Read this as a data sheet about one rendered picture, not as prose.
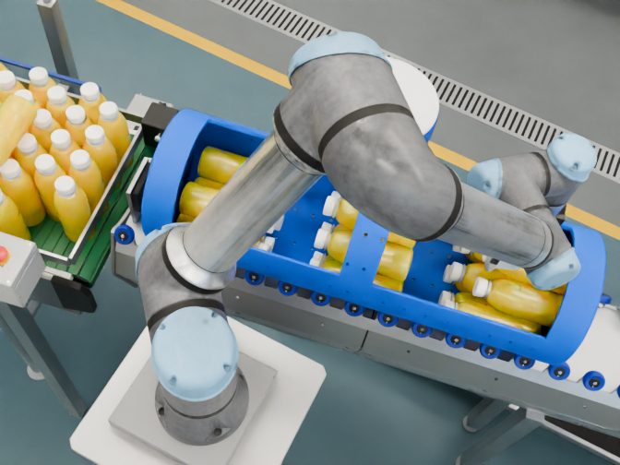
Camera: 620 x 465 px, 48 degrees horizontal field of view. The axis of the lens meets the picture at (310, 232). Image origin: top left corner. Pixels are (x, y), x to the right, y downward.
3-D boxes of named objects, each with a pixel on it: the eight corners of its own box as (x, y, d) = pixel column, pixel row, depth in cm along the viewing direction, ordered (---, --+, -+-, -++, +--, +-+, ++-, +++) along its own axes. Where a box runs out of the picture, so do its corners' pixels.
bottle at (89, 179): (103, 221, 162) (90, 177, 146) (74, 214, 162) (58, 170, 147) (113, 196, 165) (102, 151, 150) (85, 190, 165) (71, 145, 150)
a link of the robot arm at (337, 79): (133, 343, 104) (366, 100, 72) (117, 258, 111) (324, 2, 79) (202, 344, 112) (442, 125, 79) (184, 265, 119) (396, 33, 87)
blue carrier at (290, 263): (542, 389, 145) (607, 323, 123) (143, 264, 150) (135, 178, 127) (550, 280, 162) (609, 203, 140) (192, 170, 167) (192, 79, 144)
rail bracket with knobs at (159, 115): (168, 162, 172) (165, 137, 163) (140, 154, 172) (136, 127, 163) (183, 132, 177) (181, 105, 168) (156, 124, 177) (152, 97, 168)
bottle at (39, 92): (65, 113, 176) (49, 63, 161) (74, 133, 173) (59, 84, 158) (37, 121, 174) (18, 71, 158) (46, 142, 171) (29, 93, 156)
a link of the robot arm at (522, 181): (502, 211, 103) (567, 197, 105) (471, 152, 108) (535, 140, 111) (485, 239, 109) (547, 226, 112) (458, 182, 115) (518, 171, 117)
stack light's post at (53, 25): (114, 237, 261) (51, 8, 166) (104, 233, 261) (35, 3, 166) (118, 228, 263) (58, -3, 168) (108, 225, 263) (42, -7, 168)
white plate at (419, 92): (305, 108, 167) (305, 111, 168) (409, 161, 162) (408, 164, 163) (360, 39, 180) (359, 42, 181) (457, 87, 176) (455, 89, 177)
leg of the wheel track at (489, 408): (477, 435, 238) (552, 375, 184) (460, 429, 238) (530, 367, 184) (480, 418, 241) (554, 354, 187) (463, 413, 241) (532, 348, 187)
